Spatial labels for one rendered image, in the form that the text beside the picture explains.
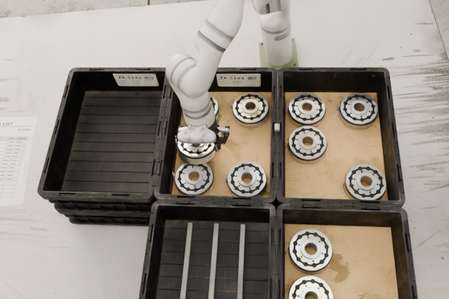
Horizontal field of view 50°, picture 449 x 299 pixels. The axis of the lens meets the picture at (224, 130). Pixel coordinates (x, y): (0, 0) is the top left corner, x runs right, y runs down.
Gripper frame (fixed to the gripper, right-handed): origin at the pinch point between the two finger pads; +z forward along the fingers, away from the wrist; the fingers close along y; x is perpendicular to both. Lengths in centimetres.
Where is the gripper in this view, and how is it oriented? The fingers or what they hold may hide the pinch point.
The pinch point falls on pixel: (208, 145)
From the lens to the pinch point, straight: 131.2
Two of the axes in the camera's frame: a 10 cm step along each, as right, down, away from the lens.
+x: -0.8, 8.6, -5.0
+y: -9.9, -0.1, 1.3
